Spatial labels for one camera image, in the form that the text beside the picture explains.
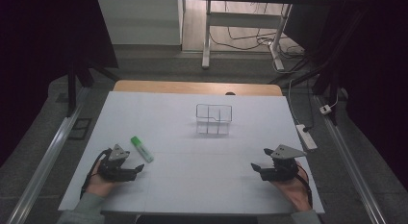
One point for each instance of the wooden table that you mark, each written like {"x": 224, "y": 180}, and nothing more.
{"x": 192, "y": 87}

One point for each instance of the small white adapter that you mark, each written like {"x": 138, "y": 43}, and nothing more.
{"x": 325, "y": 109}

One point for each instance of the clear acrylic organizer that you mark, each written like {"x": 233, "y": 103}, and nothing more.
{"x": 214, "y": 119}

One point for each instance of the black stand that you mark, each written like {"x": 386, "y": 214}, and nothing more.
{"x": 78, "y": 79}
{"x": 324, "y": 73}

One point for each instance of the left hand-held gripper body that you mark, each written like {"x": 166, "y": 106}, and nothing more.
{"x": 112, "y": 171}

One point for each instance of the person's left hand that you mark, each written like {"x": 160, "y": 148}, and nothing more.
{"x": 96, "y": 184}

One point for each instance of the aluminium floor rail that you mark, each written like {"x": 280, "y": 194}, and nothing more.
{"x": 349, "y": 166}
{"x": 45, "y": 166}

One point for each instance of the green highlighter marker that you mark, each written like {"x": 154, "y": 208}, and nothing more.
{"x": 142, "y": 149}

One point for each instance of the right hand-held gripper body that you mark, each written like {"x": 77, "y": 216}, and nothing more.
{"x": 284, "y": 168}

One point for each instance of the white power strip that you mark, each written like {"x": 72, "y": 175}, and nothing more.
{"x": 306, "y": 136}

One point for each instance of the person's right hand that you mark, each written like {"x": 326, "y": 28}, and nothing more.
{"x": 296, "y": 192}

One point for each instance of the white table cover sheet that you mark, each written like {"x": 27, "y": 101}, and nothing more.
{"x": 198, "y": 172}

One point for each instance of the white metal desk frame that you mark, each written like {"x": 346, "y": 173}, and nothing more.
{"x": 243, "y": 20}

